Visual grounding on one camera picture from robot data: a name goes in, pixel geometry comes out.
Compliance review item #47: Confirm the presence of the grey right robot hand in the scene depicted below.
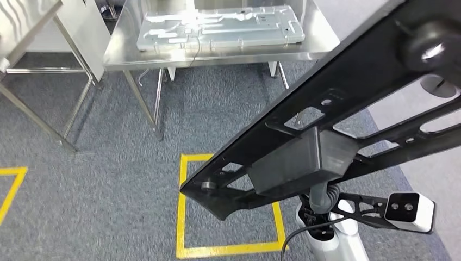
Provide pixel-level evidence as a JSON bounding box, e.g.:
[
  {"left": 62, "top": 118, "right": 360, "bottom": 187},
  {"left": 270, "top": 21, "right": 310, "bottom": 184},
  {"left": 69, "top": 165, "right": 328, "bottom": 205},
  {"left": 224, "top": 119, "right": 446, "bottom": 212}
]
[{"left": 309, "top": 182, "right": 329, "bottom": 214}]

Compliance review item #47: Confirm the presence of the black plastic plate frame part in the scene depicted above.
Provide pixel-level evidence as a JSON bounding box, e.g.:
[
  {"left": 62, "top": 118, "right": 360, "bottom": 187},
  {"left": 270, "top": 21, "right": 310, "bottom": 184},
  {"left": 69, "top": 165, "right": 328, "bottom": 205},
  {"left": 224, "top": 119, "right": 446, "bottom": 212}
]
[{"left": 179, "top": 0, "right": 461, "bottom": 221}]

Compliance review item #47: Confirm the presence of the stainless steel workbench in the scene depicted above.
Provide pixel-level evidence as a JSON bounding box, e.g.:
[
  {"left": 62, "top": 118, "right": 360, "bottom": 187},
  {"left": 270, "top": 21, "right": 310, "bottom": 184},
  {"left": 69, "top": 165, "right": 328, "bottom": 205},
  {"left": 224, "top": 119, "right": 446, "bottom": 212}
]
[{"left": 102, "top": 0, "right": 341, "bottom": 141}]

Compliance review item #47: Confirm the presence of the yellow floor tape square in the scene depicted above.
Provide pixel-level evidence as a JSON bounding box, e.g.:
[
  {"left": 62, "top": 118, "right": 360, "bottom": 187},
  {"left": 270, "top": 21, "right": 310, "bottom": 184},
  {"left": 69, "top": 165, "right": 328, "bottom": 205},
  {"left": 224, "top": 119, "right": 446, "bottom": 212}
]
[
  {"left": 176, "top": 153, "right": 289, "bottom": 260},
  {"left": 0, "top": 166, "right": 29, "bottom": 227}
]

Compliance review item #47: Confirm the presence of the black pole stand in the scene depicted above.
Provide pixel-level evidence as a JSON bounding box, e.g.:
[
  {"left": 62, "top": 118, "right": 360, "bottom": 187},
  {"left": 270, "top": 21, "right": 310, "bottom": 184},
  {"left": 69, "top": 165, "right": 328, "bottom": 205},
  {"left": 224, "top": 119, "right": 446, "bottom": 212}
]
[{"left": 419, "top": 73, "right": 461, "bottom": 98}]

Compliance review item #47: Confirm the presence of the stamped grey metal panel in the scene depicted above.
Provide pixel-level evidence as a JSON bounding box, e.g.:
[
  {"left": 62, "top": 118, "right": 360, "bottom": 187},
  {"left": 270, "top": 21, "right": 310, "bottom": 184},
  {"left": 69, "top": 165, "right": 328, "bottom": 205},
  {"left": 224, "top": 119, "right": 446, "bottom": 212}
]
[{"left": 136, "top": 5, "right": 306, "bottom": 52}]

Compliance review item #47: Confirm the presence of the white box panel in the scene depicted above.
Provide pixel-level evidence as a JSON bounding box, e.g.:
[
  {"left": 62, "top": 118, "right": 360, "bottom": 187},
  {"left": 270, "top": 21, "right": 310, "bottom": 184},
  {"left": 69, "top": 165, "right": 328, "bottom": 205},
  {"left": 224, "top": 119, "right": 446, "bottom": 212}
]
[{"left": 54, "top": 0, "right": 113, "bottom": 87}]

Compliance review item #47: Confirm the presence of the black camera cable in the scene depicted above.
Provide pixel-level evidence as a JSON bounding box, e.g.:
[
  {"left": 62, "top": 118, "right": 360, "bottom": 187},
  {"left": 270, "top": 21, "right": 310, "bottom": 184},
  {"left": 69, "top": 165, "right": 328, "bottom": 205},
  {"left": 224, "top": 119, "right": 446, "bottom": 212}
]
[{"left": 280, "top": 216, "right": 346, "bottom": 261}]

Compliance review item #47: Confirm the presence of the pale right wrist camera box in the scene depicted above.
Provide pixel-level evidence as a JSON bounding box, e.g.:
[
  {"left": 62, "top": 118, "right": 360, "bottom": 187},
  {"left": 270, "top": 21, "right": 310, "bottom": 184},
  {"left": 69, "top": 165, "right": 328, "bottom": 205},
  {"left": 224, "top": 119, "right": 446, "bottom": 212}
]
[{"left": 383, "top": 191, "right": 436, "bottom": 234}]

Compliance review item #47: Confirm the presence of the thin black wire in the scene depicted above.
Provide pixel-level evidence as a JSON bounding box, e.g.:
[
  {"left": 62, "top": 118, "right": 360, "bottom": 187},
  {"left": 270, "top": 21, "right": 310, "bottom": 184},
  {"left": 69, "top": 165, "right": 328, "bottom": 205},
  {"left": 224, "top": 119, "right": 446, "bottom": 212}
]
[{"left": 188, "top": 36, "right": 202, "bottom": 69}]

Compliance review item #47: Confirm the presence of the steel frame side table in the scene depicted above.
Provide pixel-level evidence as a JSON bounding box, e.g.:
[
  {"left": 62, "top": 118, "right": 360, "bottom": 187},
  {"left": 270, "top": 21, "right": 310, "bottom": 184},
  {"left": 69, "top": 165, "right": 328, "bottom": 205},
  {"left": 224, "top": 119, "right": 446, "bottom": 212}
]
[{"left": 0, "top": 0, "right": 103, "bottom": 154}]

